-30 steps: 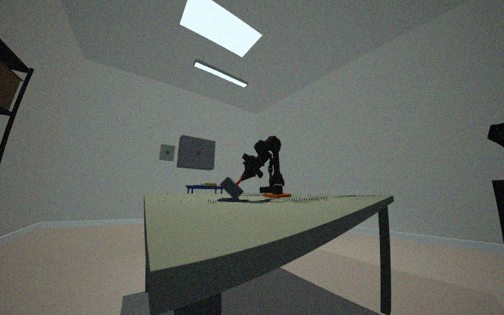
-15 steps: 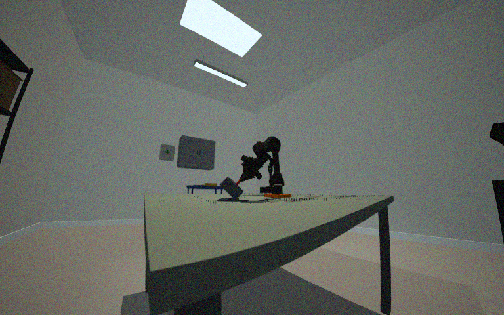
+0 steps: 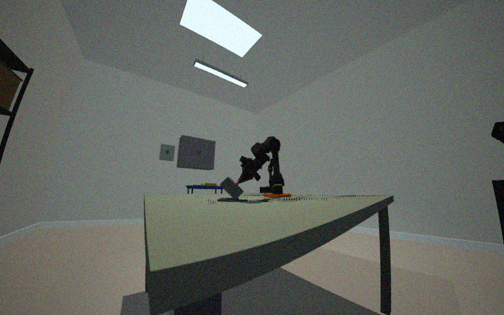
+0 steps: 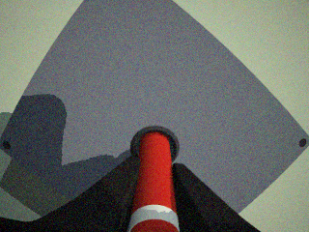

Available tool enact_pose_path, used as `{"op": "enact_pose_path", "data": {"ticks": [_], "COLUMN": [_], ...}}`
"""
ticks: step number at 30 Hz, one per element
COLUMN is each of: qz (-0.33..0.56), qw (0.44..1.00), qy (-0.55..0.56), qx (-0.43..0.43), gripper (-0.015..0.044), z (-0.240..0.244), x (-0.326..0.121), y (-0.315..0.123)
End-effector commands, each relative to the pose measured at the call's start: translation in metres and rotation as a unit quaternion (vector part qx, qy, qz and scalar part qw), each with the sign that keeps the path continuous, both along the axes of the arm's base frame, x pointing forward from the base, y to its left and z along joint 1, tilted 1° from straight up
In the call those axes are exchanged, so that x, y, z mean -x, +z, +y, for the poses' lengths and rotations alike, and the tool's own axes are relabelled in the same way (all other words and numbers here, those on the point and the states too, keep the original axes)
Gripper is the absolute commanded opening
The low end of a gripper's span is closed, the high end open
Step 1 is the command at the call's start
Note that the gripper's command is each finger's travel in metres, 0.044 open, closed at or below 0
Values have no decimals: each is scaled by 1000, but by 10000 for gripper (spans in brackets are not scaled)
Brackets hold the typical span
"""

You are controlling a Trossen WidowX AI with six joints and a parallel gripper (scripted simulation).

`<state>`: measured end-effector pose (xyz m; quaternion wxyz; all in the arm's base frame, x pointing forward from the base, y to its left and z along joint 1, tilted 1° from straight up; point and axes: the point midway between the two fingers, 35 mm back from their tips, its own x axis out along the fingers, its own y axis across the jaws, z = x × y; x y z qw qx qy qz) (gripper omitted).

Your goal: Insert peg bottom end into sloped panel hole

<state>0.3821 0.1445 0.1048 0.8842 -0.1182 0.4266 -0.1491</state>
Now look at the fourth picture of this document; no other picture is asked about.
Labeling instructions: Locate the grey sloped panel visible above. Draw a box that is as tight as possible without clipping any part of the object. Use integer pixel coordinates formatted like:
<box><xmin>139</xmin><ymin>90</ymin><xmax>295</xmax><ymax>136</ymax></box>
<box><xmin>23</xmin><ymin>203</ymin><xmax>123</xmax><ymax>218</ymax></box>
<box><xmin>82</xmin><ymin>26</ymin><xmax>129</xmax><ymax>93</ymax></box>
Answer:
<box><xmin>0</xmin><ymin>0</ymin><xmax>309</xmax><ymax>214</ymax></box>

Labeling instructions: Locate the dark red peg with grey band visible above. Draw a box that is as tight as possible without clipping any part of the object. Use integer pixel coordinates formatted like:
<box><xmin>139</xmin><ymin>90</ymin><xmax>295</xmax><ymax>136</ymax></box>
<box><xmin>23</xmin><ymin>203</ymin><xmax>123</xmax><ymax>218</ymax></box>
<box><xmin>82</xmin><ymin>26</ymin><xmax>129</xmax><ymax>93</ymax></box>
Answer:
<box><xmin>128</xmin><ymin>131</ymin><xmax>179</xmax><ymax>232</ymax></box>

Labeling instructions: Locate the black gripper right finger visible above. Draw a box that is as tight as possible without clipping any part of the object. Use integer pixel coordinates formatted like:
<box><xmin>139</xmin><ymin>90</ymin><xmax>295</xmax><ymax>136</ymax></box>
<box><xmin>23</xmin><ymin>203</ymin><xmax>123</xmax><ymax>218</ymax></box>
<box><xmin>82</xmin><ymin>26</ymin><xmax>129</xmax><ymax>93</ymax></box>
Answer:
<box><xmin>171</xmin><ymin>162</ymin><xmax>260</xmax><ymax>232</ymax></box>

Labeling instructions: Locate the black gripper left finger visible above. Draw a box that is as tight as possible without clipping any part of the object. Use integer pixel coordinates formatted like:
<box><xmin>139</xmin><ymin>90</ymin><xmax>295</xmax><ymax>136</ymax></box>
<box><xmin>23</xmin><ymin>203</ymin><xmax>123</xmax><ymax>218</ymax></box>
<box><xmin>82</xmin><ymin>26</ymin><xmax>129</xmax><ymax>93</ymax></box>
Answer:
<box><xmin>0</xmin><ymin>156</ymin><xmax>140</xmax><ymax>232</ymax></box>

